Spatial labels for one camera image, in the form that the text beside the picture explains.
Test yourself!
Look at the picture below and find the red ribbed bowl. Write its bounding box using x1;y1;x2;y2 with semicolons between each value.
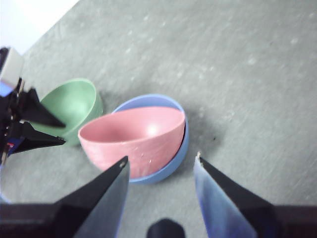
77;107;186;179

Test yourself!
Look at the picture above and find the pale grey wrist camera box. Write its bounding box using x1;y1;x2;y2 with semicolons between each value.
0;47;25;88

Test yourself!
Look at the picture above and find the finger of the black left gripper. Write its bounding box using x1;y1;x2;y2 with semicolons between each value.
11;122;66;155
20;87;66;128

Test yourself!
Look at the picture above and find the blue ribbed bowl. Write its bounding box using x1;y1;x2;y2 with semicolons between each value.
111;93;190;185

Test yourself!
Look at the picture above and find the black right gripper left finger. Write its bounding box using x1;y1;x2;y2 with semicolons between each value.
0;155;130;238

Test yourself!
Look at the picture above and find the green ribbed bowl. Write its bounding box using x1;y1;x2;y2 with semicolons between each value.
39;78;104;147

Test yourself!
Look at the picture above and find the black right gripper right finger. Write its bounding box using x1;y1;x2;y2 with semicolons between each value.
193;151;317;238

